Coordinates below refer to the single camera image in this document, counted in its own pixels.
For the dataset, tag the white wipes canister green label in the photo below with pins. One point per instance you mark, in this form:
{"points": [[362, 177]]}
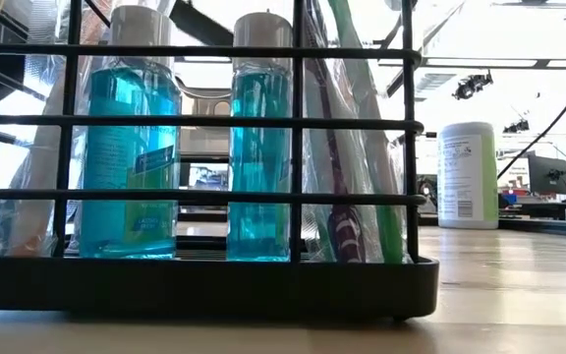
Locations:
{"points": [[465, 172]]}

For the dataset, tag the purple toothbrush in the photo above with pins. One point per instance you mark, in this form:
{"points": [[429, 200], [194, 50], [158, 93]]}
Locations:
{"points": [[347, 231]]}

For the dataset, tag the black computer monitor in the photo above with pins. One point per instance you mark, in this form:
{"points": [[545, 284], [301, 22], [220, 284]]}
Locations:
{"points": [[546, 174]]}

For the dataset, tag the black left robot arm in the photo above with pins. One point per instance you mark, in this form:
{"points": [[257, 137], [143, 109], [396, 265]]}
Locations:
{"points": [[199, 24]]}

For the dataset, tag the blue mouthwash bottle white cap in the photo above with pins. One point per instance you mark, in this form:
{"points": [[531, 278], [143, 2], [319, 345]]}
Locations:
{"points": [[258, 162], [126, 147]]}

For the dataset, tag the black ceiling spotlight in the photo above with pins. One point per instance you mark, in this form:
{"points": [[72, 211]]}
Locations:
{"points": [[516, 127], [469, 87]]}

